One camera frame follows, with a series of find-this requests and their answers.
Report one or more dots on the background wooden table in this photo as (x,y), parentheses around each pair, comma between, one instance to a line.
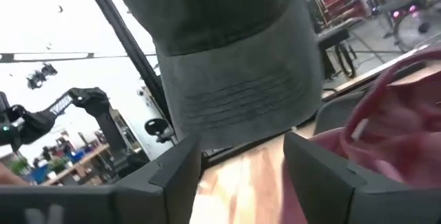
(82,163)

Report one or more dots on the black ceiling spotlight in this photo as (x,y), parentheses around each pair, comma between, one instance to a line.
(36,79)

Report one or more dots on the small green potted plant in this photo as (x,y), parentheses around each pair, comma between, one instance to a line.
(58,164)
(19,166)

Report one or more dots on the black round clamp knob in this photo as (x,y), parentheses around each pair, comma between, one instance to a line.
(156,127)

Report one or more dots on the red baseball cap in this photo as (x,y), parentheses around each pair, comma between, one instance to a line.
(396,138)

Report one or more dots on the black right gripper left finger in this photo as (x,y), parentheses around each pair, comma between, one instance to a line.
(155,200)

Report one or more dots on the black ceiling light bar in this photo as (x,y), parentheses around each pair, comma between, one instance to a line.
(44,57)

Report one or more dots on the round floor fan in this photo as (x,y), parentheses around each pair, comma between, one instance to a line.
(413,31)

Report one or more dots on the black table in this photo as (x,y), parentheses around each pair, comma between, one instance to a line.
(332,36)

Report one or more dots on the black aluminium table frame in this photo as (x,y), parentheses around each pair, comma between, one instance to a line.
(131,45)

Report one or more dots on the dark grey baseball cap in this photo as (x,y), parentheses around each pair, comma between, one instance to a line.
(234,89)

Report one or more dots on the red storage rack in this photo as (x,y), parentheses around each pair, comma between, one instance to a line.
(341,0)

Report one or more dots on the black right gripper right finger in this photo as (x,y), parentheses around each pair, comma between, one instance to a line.
(320,193)

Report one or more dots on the person's forearm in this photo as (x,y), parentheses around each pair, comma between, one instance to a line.
(10,177)

